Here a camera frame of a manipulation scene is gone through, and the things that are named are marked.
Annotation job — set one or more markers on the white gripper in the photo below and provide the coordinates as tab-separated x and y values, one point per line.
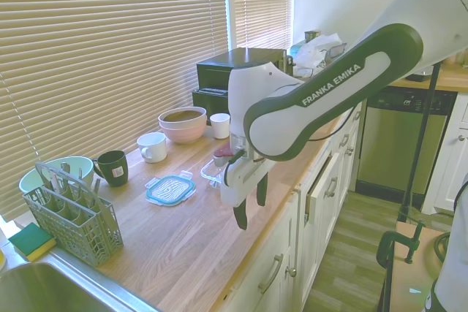
237	184

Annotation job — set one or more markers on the clear lid with teal rim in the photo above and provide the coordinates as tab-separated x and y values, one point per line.
170	189

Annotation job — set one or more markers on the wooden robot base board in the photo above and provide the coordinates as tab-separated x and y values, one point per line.
409	282

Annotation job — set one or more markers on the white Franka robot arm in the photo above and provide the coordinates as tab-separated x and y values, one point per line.
329	82

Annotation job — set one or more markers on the clear glass food container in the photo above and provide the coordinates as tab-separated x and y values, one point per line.
210	176

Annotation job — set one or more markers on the white kitchen cabinet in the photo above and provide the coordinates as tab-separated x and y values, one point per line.
278	239

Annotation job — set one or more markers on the ribbed white cup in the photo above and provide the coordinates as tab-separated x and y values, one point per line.
220	127

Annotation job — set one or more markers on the pink bowl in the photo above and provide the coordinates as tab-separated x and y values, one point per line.
183	136

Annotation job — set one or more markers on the pink and grey stacked bowls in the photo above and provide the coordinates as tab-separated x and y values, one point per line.
183	119

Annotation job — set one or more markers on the wide white mug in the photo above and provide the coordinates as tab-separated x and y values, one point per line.
155	147

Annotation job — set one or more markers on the dark green clamp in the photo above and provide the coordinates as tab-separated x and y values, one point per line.
384	250

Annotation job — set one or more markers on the black toaster oven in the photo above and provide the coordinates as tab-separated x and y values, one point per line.
219	67

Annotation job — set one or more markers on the black mug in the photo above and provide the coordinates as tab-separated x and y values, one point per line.
115	169

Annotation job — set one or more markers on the stainless steel dishwasher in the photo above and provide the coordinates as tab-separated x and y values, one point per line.
395	144

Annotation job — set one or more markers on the white plastic bag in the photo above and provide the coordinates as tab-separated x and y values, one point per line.
314	50

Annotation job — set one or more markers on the mint green bowl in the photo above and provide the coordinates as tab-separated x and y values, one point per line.
78	167

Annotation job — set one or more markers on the grey plastic cutlery basket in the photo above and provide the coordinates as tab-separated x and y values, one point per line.
73	228

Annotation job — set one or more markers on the narrow beige window blind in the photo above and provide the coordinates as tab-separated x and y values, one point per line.
263	1

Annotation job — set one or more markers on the wide beige window blind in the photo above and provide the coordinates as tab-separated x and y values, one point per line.
109	52

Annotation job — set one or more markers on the small black appliance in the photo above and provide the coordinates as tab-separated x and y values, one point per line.
418	77

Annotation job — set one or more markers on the stainless steel sink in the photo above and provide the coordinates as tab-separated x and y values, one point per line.
55	286

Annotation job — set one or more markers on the green and yellow sponge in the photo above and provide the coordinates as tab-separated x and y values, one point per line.
31	240

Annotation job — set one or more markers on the black camera tripod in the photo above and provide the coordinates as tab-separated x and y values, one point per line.
420	144

